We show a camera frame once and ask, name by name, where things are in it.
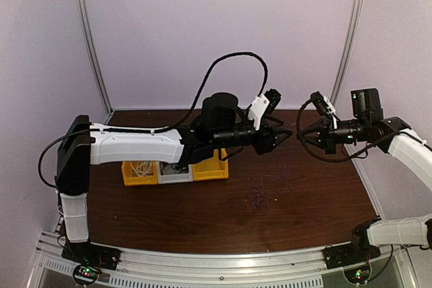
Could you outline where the right arm black hose cable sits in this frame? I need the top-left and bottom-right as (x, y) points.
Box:
(296, 98), (396, 163)

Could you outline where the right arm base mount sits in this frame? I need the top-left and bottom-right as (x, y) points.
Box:
(323, 220), (381, 286)

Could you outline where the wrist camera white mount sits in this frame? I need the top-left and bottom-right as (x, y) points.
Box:
(310, 91), (338, 129)
(246, 88), (281, 131)

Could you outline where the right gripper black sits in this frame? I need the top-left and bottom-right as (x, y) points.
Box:
(296, 114), (369, 154)

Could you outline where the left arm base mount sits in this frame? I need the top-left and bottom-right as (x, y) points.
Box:
(61, 236), (121, 287)

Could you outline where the yellow bin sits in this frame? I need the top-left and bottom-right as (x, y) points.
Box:
(121, 161), (158, 186)
(192, 148), (229, 181)

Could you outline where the right aluminium frame post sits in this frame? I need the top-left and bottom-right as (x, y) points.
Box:
(330, 0), (365, 104)

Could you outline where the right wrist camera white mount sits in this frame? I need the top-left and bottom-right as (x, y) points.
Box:
(310, 91), (338, 129)

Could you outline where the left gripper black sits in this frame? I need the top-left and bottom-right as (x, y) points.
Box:
(213, 117), (293, 155)

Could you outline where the arm black hose cable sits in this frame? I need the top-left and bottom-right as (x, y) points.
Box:
(37, 51), (269, 190)
(296, 98), (396, 163)

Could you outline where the left arm black hose cable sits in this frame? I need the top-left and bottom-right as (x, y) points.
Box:
(37, 51), (269, 190)

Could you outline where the white translucent bin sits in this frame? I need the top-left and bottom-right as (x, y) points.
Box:
(157, 162), (193, 184)

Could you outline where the purple cable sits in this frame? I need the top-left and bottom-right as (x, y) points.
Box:
(273, 159), (293, 195)
(244, 177), (271, 217)

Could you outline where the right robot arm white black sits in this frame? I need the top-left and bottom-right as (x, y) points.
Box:
(296, 88), (431, 262)

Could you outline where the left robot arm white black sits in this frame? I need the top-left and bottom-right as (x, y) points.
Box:
(49, 89), (293, 264)

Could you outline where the front aluminium rail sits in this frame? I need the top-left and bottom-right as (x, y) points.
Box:
(24, 231), (422, 287)

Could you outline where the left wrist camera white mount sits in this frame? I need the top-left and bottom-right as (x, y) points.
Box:
(246, 88), (281, 131)

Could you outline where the white cable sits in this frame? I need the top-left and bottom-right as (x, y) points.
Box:
(130, 162), (155, 178)

